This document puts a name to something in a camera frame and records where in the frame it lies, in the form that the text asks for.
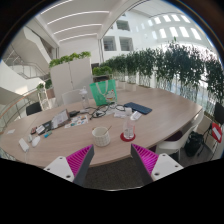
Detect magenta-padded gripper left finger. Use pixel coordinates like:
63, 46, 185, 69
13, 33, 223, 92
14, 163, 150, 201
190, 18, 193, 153
43, 143, 96, 188

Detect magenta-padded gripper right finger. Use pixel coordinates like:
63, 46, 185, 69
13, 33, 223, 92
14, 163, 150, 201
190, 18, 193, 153
130, 142, 185, 186

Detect clear plastic water bottle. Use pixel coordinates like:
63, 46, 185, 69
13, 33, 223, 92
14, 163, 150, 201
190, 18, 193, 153
122, 107, 136, 140

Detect white shell chair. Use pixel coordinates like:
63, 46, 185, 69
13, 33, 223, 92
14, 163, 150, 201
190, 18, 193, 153
155, 109, 205, 163

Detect black backpack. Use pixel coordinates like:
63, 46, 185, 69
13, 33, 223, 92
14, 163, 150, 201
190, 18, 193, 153
184, 130, 204, 158

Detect white computer mouse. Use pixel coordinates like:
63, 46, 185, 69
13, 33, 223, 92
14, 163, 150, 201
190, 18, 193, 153
30, 135, 42, 148

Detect white card pack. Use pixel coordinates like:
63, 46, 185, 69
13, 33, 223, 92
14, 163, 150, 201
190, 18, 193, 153
35, 124, 46, 135

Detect black folder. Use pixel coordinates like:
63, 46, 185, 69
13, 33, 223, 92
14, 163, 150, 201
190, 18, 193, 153
34, 119, 54, 134

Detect colourful sticker sheet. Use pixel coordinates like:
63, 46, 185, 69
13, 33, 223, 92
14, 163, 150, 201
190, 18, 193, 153
64, 114, 90, 129

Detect open notebook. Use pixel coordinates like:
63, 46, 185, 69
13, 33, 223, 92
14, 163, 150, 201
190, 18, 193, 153
50, 108, 71, 129

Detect white grid-pattern mug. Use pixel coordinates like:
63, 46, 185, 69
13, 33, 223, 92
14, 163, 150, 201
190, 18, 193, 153
91, 126, 111, 148

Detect flat round red coaster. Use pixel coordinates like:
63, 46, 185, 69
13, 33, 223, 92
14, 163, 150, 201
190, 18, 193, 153
119, 132, 137, 143

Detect black power adapter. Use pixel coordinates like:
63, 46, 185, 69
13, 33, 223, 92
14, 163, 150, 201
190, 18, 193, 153
68, 110, 81, 118

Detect white plastic packet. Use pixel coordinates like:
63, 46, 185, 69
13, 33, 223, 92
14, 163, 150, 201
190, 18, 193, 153
129, 110, 144, 122

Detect red folding chair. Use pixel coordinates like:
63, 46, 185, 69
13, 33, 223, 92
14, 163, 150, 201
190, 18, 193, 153
199, 121, 224, 158

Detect black chair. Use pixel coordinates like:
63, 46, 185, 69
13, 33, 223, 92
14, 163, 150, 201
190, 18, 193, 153
25, 101, 43, 117

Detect dark blue keyboard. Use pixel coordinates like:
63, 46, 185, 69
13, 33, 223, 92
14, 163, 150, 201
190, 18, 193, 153
123, 101, 153, 116

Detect clear glass jar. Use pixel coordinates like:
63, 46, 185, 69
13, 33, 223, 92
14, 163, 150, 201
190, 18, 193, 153
79, 86, 90, 109

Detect glass balcony railing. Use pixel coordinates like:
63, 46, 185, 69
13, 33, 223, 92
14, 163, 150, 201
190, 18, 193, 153
0, 88, 39, 132

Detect potted plants on stand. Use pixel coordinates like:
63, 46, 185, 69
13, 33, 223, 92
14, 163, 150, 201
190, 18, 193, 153
35, 78, 56, 111

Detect green tote bag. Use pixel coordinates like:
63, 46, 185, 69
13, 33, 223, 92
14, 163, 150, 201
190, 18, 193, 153
89, 79, 119, 107

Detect white cabinet topped with plants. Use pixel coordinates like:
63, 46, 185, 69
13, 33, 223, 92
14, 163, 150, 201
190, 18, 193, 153
48, 51, 94, 106

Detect green hedge plant row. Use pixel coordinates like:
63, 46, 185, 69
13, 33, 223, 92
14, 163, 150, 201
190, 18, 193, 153
92, 38, 224, 104

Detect ceiling lights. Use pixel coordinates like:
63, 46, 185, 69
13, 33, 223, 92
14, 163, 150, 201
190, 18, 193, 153
46, 9, 111, 43

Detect tangled black cables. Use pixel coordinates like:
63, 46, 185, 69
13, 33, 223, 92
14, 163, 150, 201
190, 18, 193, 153
84, 103, 128, 119

